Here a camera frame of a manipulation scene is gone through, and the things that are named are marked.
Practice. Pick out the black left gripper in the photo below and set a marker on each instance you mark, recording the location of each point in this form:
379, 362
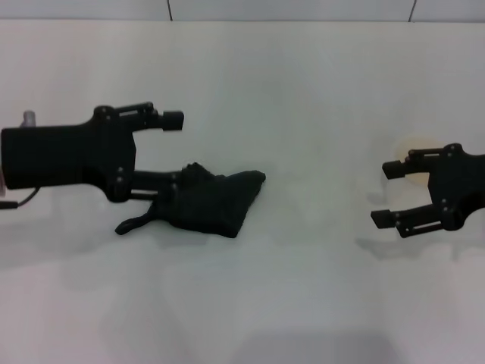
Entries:
60, 155

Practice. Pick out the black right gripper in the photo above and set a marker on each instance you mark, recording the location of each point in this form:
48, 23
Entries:
458, 182

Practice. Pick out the white paper cup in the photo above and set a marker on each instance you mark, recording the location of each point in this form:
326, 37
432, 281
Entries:
417, 142

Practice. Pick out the dark rag with loop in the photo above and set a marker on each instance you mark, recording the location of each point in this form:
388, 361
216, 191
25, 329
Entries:
223, 204

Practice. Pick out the silver plug on left gripper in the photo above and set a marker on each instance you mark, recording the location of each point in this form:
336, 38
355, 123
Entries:
28, 118

